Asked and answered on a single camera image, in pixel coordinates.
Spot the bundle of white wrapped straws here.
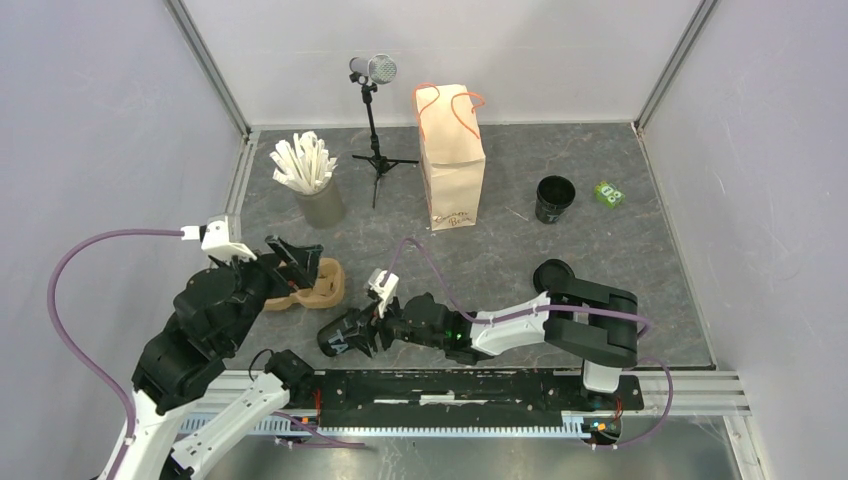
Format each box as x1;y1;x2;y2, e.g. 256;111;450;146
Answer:
269;131;337;196

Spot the green toy block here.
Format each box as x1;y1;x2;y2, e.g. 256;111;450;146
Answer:
594;181;626;209

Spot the brown paper takeout bag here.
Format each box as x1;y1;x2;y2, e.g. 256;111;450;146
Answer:
412;83;486;231

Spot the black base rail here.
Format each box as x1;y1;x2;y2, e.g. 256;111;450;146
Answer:
314;368;644;428

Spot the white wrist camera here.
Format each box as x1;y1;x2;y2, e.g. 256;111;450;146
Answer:
366;268;399;318
180;214;257;262

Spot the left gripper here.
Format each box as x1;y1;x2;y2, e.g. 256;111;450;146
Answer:
213;231;324;350

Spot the grey cup holding straws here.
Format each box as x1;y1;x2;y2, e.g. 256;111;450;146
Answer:
294;179;346;229

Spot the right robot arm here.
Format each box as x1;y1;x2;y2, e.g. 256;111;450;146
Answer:
356;269;647;408

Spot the microphone on black tripod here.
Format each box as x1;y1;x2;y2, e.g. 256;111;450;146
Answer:
348;53;420;209

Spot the black coffee cup with print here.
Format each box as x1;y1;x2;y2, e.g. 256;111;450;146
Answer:
316;316;372;357

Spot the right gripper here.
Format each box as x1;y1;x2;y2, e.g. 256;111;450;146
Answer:
343;290;446;359

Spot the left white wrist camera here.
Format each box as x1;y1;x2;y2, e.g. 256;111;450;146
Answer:
180;214;257;262

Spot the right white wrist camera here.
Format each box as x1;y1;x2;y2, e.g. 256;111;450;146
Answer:
366;268;399;318

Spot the brown cardboard cup carrier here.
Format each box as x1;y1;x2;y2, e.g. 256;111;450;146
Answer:
264;258;345;312

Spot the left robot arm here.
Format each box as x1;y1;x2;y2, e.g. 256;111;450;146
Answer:
101;227;323;479

